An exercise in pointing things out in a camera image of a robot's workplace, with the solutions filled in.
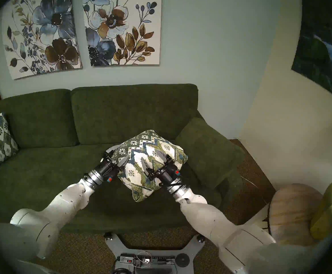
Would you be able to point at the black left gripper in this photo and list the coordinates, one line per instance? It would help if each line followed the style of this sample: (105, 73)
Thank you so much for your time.
(108, 169)

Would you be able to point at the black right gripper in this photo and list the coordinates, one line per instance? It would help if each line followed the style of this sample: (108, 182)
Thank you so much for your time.
(166, 172)

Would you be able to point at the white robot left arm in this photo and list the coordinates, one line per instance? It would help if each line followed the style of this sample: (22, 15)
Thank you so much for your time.
(63, 199)

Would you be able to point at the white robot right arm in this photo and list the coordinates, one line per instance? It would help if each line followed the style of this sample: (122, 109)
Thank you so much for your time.
(206, 216)

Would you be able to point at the dark green fabric sofa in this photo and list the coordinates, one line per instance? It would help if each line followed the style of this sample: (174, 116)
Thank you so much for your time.
(131, 110)

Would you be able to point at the black caster wheel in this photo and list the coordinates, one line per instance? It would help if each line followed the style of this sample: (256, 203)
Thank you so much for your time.
(201, 238)
(107, 235)

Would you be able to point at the black power strip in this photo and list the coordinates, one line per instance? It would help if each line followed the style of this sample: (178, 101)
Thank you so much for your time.
(163, 260)

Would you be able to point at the black round base disc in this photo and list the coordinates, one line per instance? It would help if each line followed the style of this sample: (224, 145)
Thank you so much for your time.
(182, 260)

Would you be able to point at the floral canvas with brown leaves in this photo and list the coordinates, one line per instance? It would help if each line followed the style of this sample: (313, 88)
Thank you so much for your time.
(120, 25)

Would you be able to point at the floral canvas with blue flowers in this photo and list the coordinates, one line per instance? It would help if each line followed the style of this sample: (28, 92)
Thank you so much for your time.
(46, 33)

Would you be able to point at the round wooden side table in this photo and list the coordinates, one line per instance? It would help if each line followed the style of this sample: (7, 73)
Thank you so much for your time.
(291, 210)

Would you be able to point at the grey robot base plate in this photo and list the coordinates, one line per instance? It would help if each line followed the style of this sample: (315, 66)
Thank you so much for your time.
(111, 245)

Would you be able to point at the waterfall landscape wall poster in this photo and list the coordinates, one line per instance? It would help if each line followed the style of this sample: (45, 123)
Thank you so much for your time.
(323, 53)

